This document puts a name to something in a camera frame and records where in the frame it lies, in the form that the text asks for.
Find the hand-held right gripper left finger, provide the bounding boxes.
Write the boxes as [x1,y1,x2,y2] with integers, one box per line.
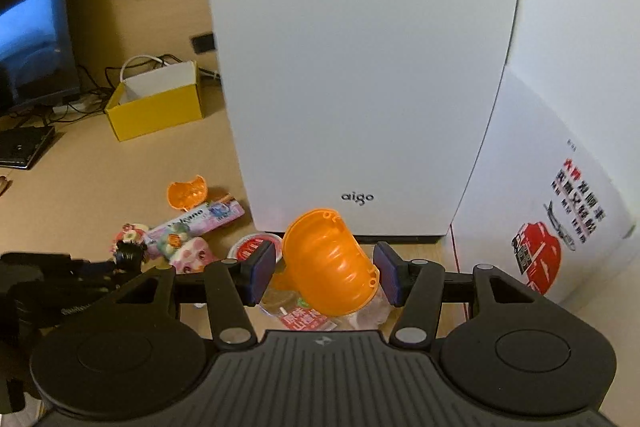
[112,239,278,348]

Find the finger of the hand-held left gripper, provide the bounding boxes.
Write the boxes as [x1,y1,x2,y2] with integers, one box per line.
[75,257,151,289]

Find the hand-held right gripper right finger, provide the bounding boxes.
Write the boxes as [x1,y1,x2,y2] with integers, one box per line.
[372,241,543,350]

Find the small doll figure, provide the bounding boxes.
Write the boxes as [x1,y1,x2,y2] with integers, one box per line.
[110,222,151,268]

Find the orange plastic half shell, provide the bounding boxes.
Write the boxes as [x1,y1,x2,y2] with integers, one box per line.
[281,208,381,319]
[166,175,208,212]

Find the pink printed packet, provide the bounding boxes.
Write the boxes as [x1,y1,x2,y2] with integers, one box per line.
[145,192,246,248]

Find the red lidded jelly cup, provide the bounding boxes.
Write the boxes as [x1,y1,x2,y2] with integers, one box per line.
[227,232,283,265]

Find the clear plastic wrapper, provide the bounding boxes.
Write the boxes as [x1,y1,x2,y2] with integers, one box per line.
[342,289,393,332]

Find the pink round candy packets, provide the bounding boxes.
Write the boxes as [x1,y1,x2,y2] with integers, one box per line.
[157,234,213,273]

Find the black keyboard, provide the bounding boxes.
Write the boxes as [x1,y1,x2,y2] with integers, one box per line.
[0,126,56,170]

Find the white power strip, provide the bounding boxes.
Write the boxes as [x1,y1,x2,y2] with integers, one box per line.
[52,99,88,115]

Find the yellow cardboard box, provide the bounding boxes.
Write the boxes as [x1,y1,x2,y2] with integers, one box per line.
[104,60,205,142]

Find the white printed carton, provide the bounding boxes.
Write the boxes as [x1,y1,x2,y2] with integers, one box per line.
[452,67,640,308]

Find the white computer case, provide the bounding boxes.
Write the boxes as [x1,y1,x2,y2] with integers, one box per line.
[200,0,527,244]

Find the black monitor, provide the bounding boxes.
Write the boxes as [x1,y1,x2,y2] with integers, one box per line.
[0,0,82,116]

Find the black cable bundle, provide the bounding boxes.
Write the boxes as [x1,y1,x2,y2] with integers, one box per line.
[75,54,123,118]

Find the white cable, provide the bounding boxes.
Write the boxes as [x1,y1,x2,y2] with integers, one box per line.
[120,53,166,85]

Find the black wall socket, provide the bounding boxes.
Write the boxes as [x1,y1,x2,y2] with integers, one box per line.
[190,33,217,55]

